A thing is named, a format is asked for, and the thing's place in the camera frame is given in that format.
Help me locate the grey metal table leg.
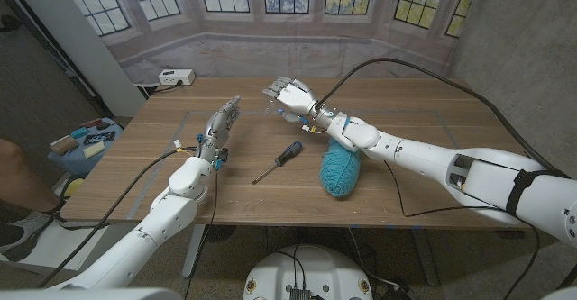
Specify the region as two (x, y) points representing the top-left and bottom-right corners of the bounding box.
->
(181, 224), (207, 278)
(410, 227), (439, 286)

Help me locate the grey black sneaker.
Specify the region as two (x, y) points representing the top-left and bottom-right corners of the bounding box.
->
(0, 210), (91, 263)

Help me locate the black door handle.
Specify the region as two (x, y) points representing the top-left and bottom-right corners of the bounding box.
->
(0, 14), (22, 33)

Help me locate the blue stool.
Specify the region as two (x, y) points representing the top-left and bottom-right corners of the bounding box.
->
(47, 117), (124, 177)

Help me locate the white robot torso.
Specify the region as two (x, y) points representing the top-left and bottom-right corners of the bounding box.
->
(243, 244), (374, 300)

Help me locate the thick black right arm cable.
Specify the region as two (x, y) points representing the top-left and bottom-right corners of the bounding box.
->
(315, 57), (577, 292)

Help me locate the thin black left wrist cable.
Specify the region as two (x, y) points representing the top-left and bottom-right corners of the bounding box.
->
(182, 168), (220, 299)

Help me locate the person bare leg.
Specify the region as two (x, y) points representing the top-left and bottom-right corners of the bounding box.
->
(0, 137), (64, 220)

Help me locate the teal yarn skein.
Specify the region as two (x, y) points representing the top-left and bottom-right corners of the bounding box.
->
(319, 137), (362, 198)

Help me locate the yellow sponge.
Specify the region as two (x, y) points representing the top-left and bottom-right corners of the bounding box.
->
(82, 141), (106, 159)

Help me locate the printed window backdrop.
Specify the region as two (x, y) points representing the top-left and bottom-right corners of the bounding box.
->
(56, 0), (481, 85)

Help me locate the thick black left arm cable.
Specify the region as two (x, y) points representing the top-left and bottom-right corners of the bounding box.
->
(38, 145), (199, 288)

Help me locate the yellow black floor object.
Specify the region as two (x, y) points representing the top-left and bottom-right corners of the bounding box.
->
(60, 177), (86, 200)

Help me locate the black power brick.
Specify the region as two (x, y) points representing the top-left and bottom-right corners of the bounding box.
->
(382, 284), (416, 300)

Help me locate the white slanted pillar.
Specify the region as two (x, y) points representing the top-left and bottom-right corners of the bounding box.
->
(8, 0), (148, 117)

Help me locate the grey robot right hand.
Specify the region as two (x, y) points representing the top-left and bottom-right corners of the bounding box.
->
(262, 77), (337, 130)

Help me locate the white floor cable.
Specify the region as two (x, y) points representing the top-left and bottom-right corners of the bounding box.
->
(346, 227), (400, 288)

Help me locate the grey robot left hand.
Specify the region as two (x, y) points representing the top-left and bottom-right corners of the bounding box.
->
(196, 95), (243, 164)

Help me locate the black blue handled screwdriver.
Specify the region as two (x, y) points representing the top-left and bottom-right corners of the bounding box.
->
(251, 141), (304, 186)

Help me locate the white power strip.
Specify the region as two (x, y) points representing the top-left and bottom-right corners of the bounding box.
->
(158, 68), (197, 86)

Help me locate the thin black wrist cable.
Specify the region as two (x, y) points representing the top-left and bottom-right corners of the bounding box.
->
(382, 159), (540, 300)
(182, 168), (220, 299)

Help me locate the white floor mat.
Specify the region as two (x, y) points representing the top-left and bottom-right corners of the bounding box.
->
(17, 221), (114, 268)

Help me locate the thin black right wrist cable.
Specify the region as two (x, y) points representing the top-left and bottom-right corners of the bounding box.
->
(382, 159), (540, 300)

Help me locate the black power strip cord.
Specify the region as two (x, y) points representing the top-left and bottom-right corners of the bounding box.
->
(152, 81), (184, 95)

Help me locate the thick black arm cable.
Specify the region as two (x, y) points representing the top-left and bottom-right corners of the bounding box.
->
(315, 57), (577, 292)
(38, 145), (199, 288)

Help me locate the black floor fan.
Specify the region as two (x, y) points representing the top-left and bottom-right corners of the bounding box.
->
(205, 224), (237, 243)

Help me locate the brown twine roll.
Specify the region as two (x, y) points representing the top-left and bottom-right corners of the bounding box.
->
(50, 135), (80, 156)

